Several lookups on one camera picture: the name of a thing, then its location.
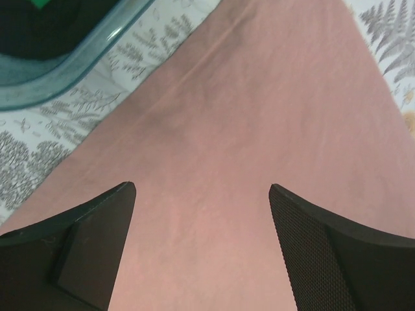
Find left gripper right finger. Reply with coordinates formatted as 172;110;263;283
268;184;414;311

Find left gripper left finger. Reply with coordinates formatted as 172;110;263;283
1;182;136;310

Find pink t shirt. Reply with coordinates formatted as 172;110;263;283
1;1;414;310

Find floral table mat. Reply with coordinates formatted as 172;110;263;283
1;1;414;221

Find teal plastic basket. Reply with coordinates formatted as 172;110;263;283
1;1;153;111

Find black t shirt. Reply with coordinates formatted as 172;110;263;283
1;1;118;60

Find green t shirt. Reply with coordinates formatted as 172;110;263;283
30;0;52;9

